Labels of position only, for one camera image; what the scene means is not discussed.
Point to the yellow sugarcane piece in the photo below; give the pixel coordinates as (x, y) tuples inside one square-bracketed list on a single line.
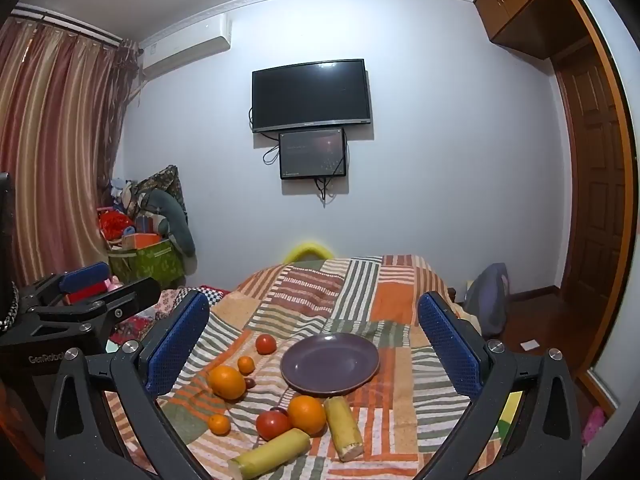
[(270, 455), (343, 427)]

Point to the orange box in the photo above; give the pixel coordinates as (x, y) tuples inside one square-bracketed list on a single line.
[(142, 240)]

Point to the red plastic bag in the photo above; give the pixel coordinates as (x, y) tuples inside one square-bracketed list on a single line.
[(114, 224)]

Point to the dark patterned cushion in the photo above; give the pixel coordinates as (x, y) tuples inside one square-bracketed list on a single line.
[(162, 180)]

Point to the wooden overhead cabinet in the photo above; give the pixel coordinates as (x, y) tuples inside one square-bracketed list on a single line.
[(525, 5)]

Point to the pink toy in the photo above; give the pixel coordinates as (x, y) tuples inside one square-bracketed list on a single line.
[(115, 282)]

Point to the white air conditioner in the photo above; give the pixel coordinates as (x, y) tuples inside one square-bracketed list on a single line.
[(185, 42)]

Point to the striped pink curtain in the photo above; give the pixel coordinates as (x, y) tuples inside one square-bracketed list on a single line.
[(55, 150)]

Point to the pink slipper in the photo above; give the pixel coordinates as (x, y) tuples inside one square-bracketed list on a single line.
[(594, 425)]

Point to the white curtain rail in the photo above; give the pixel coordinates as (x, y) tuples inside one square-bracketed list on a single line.
[(65, 20)]

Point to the small mandarin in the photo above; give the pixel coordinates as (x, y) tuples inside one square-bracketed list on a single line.
[(219, 424), (245, 364)]

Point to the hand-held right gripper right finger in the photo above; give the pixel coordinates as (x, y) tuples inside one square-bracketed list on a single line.
[(450, 345)]

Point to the brown wooden door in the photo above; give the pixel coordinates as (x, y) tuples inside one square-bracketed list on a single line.
[(592, 185)]

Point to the red tomato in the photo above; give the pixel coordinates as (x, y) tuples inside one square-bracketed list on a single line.
[(265, 344), (273, 424)]

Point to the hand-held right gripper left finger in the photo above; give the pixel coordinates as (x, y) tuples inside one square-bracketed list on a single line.
[(172, 345)]

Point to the yellow bed sheet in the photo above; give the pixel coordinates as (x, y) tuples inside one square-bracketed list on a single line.
[(511, 410)]

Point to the small black wall monitor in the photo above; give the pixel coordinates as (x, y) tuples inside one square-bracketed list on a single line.
[(312, 152)]

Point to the striped patchwork blanket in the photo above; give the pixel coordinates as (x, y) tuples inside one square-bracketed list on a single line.
[(310, 290)]

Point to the grey long pillow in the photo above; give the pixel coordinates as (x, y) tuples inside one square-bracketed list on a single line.
[(177, 220)]

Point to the large orange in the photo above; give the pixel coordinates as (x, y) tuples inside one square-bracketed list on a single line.
[(306, 414), (226, 382)]

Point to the floral cloth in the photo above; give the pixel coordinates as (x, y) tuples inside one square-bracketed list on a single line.
[(170, 302)]

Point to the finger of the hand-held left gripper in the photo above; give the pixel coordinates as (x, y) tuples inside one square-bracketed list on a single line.
[(132, 295), (85, 276)]

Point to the purple ceramic plate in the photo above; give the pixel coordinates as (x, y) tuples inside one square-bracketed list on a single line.
[(330, 362)]

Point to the white paper scrap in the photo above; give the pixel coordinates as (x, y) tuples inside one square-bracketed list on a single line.
[(530, 345)]

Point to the red box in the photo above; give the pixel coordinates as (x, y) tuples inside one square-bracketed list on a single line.
[(92, 292)]

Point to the wall-mounted black television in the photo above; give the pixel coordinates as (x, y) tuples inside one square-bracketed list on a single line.
[(311, 94)]

